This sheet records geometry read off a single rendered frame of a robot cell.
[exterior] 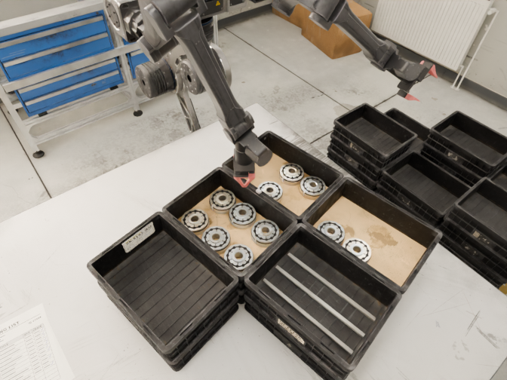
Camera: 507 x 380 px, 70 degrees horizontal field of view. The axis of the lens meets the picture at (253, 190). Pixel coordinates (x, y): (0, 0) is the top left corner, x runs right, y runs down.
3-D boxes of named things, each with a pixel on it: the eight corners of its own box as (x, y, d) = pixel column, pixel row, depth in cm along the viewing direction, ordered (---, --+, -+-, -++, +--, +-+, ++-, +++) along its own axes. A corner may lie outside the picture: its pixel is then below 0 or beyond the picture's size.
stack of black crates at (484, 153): (404, 179, 248) (429, 128, 213) (428, 160, 260) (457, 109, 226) (456, 216, 228) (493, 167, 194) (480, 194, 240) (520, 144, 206)
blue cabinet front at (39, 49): (28, 116, 255) (-15, 40, 212) (123, 81, 285) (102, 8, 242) (29, 118, 253) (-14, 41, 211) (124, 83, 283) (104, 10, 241)
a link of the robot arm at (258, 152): (244, 108, 102) (221, 127, 101) (270, 129, 96) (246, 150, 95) (254, 132, 112) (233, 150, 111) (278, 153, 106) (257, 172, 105)
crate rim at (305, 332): (241, 282, 114) (241, 279, 112) (299, 225, 129) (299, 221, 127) (349, 375, 97) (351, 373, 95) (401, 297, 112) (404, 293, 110)
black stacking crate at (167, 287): (96, 281, 123) (85, 265, 115) (164, 228, 138) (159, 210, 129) (171, 366, 107) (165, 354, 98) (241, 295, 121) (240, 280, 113)
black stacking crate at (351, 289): (242, 295, 121) (242, 280, 113) (296, 240, 136) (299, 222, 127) (342, 383, 105) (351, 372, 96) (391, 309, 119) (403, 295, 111)
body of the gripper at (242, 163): (253, 151, 119) (253, 134, 113) (254, 174, 113) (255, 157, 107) (233, 151, 119) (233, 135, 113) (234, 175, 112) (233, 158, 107)
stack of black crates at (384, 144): (320, 171, 251) (333, 120, 216) (349, 153, 263) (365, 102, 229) (364, 207, 231) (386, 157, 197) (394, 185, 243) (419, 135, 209)
